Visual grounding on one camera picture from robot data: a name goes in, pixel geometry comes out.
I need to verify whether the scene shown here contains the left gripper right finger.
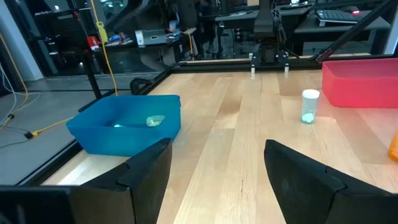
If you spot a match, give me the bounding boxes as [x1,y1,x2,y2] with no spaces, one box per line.
[264,139,398,224]

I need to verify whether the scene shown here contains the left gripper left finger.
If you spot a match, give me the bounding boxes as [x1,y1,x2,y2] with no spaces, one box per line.
[0,138,174,224]

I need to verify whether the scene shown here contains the teal pill bottle white cap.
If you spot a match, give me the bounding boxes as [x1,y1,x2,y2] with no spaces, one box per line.
[300,89,321,125]

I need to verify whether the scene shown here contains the yellow-green pill bottle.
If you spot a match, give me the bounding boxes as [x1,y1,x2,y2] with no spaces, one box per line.
[146,114,166,128]

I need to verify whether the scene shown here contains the orange pill bottle white cap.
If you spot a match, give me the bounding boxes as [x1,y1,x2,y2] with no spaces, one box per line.
[387,130,398,162]

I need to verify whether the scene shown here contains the blue plastic bin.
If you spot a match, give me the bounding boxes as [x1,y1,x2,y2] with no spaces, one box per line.
[65,94,182,157]

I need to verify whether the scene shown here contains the red plastic bin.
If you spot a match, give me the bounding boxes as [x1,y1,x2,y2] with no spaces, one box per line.
[321,57,398,109]

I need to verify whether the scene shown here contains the black pole stand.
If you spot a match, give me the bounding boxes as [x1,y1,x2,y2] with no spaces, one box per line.
[81,49,116,113]

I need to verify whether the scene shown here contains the small red object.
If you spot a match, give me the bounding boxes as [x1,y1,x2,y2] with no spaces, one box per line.
[86,35,101,50]

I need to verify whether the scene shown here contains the dark office desk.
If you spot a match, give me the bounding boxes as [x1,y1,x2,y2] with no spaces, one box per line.
[294,14,392,57]
[214,6,312,60]

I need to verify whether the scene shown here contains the black shelving rack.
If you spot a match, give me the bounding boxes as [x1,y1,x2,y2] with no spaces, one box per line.
[30,0,105,75]

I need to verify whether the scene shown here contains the black computer keyboard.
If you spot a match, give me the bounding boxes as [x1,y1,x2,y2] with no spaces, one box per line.
[316,9,361,27]

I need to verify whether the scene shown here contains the black computer mouse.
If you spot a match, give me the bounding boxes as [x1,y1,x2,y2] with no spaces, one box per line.
[341,5,361,16]

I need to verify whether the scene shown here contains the yellow extension cord black plug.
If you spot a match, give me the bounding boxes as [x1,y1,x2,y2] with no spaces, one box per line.
[0,32,75,139]

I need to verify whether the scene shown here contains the yellow cable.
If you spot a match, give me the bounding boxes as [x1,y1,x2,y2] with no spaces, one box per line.
[89,0,119,96]

